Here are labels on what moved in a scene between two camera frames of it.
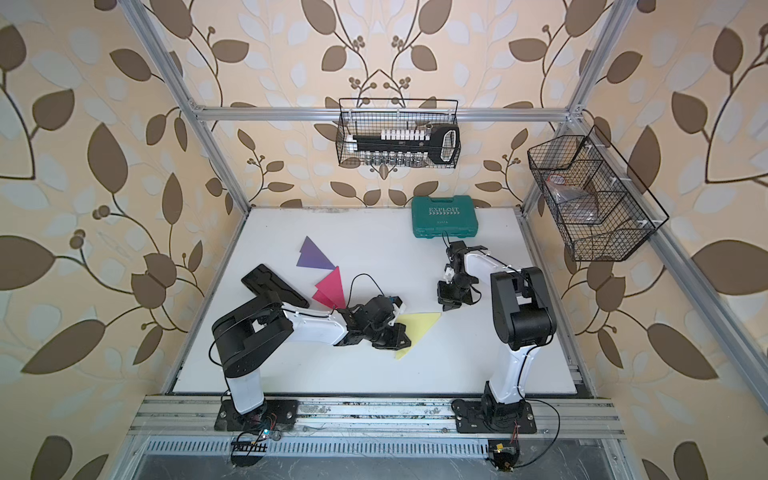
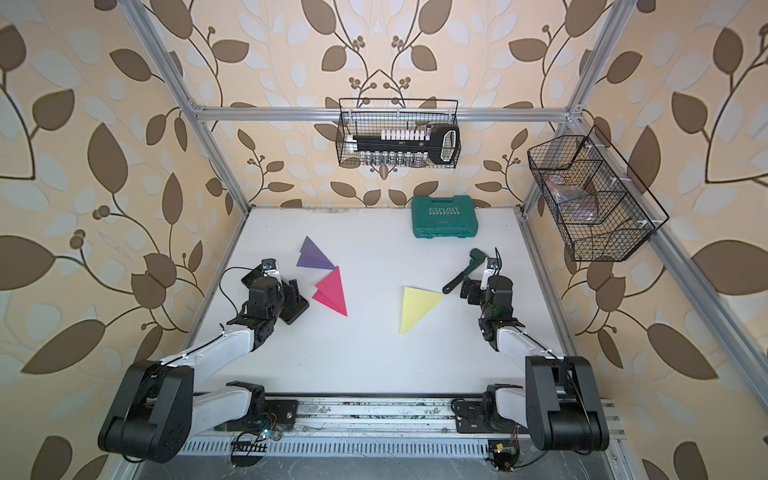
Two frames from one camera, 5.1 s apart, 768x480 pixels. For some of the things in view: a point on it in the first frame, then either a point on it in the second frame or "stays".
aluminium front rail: x=374 y=419 stays
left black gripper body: x=385 y=336 -> x=275 y=310
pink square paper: x=330 y=290 stays
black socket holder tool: x=439 y=142 stays
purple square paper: x=312 y=257 stays
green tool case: x=444 y=218 stays
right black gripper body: x=456 y=292 -> x=477 y=296
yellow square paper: x=417 y=325 -> x=416 y=305
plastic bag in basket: x=573 y=204 stays
